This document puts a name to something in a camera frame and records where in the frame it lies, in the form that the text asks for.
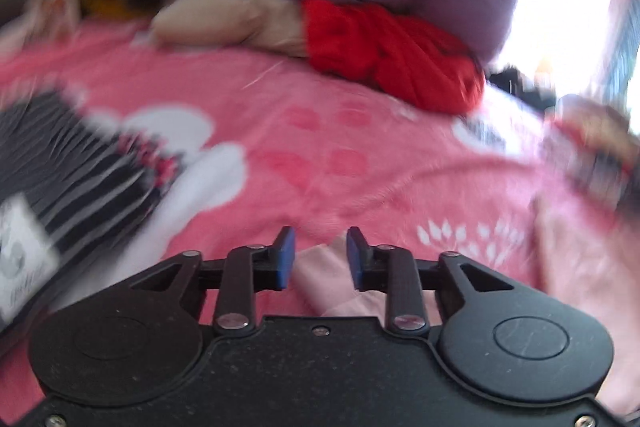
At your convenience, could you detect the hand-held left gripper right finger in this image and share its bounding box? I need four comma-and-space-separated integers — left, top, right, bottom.
346, 227, 513, 335

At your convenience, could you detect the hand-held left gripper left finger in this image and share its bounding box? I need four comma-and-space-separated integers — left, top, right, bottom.
131, 226, 297, 335

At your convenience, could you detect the light pink sweatshirt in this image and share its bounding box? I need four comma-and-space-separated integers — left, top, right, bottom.
292, 187, 640, 413

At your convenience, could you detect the pink floral blanket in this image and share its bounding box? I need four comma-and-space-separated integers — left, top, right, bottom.
0, 17, 640, 427

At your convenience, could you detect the red quilt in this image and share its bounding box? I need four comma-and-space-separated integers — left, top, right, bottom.
300, 0, 486, 115

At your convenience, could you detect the black white striped garment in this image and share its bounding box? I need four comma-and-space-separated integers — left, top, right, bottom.
0, 89, 186, 333

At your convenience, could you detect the beige cloth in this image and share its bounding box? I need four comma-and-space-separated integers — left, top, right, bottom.
150, 0, 311, 58

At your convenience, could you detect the printed white box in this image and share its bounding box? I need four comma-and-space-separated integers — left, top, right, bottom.
25, 0, 81, 32

